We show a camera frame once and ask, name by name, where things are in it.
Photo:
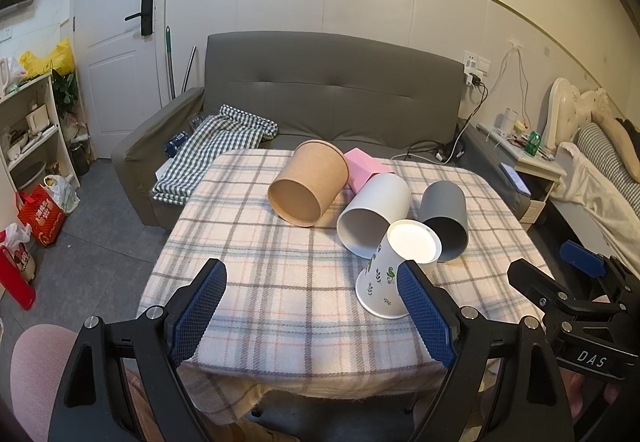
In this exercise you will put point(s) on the grey paper cup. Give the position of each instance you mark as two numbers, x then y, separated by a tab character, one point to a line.
442	202

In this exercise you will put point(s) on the blue packet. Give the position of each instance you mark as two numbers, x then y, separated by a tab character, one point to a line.
176	145

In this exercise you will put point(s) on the power strip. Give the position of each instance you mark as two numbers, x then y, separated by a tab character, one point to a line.
450	151

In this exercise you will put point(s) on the person's right hand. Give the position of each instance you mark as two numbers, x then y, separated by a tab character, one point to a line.
582	392

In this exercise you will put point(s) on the plaid tablecloth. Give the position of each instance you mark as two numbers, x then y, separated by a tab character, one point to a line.
280	272

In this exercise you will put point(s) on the white cylindrical container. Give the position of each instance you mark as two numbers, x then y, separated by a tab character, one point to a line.
510	120

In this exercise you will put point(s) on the brown kraft paper cup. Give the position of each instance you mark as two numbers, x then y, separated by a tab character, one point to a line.
316	171

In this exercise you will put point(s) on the white bed sheet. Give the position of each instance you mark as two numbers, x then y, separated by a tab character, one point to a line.
590	187

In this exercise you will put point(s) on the large white paper cup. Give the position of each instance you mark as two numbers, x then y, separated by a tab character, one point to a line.
380	202

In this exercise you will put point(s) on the red gift bag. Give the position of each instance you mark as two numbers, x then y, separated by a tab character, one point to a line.
42	219

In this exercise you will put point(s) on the green checked cloth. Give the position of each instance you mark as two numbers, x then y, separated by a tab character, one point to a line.
210	142

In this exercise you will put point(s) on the white bed headboard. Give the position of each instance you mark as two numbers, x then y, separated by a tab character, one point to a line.
562	107

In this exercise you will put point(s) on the white plastic bag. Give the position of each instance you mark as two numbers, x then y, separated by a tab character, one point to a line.
64	194

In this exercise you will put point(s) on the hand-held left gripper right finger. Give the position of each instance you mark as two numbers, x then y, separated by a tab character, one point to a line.
425	314

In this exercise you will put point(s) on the blue book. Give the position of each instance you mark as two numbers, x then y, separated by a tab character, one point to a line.
515	178

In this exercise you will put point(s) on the pink chair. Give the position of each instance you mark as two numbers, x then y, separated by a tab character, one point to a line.
35	372

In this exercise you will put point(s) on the red cartoon bag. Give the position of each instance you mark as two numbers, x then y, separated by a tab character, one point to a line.
15	272

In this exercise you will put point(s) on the green bottle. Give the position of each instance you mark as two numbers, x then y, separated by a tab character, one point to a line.
534	145

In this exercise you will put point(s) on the grey sofa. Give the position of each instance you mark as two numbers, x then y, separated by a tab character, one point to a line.
325	87

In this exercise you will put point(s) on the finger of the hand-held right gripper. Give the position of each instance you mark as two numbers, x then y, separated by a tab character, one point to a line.
582	258
537	284

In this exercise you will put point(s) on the white shelf unit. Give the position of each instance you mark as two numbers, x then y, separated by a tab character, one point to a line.
50	122

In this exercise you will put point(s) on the black charger plug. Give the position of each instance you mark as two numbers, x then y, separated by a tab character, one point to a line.
475	80

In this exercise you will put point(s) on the striped pillow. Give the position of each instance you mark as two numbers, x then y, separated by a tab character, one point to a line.
607	155

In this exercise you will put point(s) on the grey metal pole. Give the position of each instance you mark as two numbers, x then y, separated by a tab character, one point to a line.
189	67

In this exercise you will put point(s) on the beige pillow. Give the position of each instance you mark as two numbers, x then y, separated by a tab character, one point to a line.
617	132

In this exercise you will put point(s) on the green plant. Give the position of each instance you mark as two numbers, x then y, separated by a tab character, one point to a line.
65	90

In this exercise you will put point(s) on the white nightstand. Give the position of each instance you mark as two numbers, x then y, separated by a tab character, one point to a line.
537	172

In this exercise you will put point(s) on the black bin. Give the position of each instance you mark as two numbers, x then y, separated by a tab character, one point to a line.
80	160

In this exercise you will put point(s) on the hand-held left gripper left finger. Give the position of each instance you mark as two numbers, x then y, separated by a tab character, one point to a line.
197	309

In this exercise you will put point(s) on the yellow plastic bag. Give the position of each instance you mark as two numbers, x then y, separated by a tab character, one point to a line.
50	58

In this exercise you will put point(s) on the white leaf print paper cup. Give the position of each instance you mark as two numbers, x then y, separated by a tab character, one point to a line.
379	283

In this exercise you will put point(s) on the white door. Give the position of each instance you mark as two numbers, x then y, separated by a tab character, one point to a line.
115	87

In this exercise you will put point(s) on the pink box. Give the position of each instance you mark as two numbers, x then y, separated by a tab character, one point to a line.
361	166

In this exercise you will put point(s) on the white wall socket panel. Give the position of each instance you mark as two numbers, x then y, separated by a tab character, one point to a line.
477	62

